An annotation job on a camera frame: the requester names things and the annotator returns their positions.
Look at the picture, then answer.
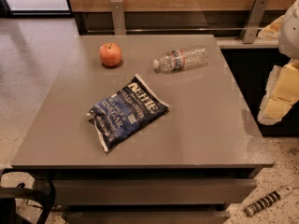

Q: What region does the blue kettle chips bag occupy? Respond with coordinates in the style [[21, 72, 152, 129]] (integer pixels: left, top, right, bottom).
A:
[[88, 75, 169, 152]]

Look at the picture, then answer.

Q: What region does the metal bracket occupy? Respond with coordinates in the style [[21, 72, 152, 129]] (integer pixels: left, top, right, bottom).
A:
[[110, 0, 127, 35], [240, 0, 269, 44]]

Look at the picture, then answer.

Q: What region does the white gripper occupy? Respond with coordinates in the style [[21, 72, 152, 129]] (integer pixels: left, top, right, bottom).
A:
[[257, 0, 299, 125]]

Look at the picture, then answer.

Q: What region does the left metal bracket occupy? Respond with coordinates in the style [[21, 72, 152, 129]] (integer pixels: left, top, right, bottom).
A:
[[110, 0, 127, 35]]

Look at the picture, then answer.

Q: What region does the red apple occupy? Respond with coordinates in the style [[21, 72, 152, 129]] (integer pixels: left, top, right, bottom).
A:
[[99, 43, 121, 67]]

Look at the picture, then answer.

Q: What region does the right metal bracket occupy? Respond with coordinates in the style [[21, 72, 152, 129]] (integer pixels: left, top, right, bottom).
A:
[[240, 0, 269, 44]]

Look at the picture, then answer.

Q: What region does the black chair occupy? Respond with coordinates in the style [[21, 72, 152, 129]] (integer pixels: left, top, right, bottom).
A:
[[0, 168, 56, 224]]

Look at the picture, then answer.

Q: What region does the clear plastic water bottle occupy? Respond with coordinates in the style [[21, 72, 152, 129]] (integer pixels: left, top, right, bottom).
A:
[[152, 45, 209, 74]]

